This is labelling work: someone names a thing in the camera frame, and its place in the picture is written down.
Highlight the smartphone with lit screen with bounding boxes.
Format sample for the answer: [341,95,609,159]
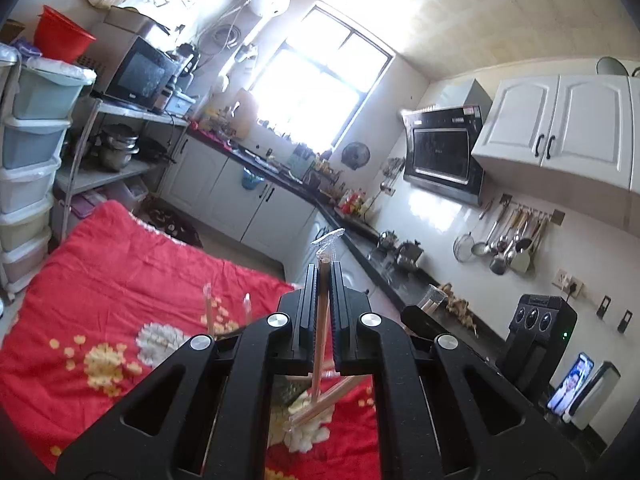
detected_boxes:
[546,352,594,416]

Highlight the round wall exhaust fan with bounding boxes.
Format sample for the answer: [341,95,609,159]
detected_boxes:
[341,142,371,171]

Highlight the black microwave oven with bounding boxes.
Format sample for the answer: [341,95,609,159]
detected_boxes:
[102,37,178,110]

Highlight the white upper wall cabinet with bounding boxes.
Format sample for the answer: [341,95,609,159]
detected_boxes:
[473,75,634,190]

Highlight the red floral quilt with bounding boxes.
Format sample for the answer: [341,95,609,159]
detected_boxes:
[1,202,381,479]

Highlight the black range hood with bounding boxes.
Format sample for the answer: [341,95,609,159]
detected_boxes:
[401,105,485,206]

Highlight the pastel drawer tower left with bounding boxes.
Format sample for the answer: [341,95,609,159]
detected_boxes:
[0,44,22,119]

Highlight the hanging ladles and utensils rack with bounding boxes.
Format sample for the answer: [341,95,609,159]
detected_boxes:
[452,193,565,275]

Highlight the black kettle on counter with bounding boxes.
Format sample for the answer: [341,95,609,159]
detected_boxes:
[395,240,423,273]

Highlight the red plastic basin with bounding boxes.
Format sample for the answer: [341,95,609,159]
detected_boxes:
[34,6,96,64]

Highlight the wrapped chopsticks on quilt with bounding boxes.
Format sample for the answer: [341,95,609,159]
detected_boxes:
[283,372,368,432]

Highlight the stainless steel pots stack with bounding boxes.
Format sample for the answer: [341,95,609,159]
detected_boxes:
[99,124,139,172]

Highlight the pastel drawer tower right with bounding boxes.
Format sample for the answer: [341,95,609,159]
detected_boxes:
[1,57,96,294]

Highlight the white lower kitchen cabinets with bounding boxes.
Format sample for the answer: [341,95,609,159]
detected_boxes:
[159,131,362,291]

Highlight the pastel drawer tower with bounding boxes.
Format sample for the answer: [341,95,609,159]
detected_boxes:
[0,44,22,119]
[1,57,96,294]

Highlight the black perforated utensil basket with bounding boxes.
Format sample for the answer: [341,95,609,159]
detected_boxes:
[215,327,311,408]

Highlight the black air fryer appliance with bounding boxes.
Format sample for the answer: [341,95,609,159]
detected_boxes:
[497,294,577,404]

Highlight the chopsticks pair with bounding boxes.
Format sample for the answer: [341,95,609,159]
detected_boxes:
[203,283,216,337]

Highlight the metal storage shelf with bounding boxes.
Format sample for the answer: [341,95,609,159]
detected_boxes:
[52,98,189,242]

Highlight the bright kitchen window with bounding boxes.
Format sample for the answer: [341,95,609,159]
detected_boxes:
[250,6,392,153]

